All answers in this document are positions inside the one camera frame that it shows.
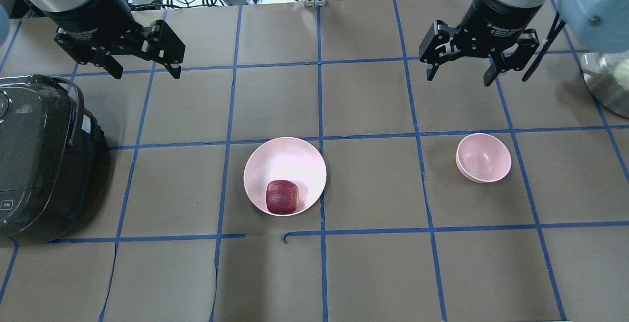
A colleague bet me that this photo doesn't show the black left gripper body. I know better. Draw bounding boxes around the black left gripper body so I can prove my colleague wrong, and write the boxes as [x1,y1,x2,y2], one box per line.
[42,0,165,67]

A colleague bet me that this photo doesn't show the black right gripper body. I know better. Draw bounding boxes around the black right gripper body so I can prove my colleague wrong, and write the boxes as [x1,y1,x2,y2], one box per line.
[454,0,539,58]

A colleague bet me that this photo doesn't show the pink bowl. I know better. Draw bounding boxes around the pink bowl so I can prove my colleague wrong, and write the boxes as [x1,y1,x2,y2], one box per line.
[455,132,513,183]

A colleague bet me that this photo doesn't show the red apple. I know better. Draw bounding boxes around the red apple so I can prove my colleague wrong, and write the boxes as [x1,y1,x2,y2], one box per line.
[265,179,299,215]

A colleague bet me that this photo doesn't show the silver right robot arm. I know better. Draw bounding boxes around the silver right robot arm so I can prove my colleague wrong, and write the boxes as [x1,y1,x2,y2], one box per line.
[419,0,629,86]

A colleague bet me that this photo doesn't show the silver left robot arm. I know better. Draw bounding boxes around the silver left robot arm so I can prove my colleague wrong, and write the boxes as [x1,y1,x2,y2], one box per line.
[1,0,186,79]

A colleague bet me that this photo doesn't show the pink plate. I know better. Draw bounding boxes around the pink plate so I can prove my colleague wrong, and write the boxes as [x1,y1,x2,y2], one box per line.
[243,137,327,217]

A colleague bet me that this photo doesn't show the steel pot with lid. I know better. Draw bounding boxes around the steel pot with lid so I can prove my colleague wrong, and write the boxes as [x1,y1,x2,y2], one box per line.
[580,51,629,118]

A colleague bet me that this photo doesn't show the white bun in pot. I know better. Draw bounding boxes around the white bun in pot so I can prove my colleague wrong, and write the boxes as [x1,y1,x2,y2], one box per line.
[612,59,629,89]

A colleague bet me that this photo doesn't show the dark grey rice cooker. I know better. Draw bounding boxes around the dark grey rice cooker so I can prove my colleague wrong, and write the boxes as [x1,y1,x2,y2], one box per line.
[0,75,104,248]

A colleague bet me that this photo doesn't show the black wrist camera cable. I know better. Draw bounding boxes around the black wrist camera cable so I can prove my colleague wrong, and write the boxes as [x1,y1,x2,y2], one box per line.
[522,12,566,83]

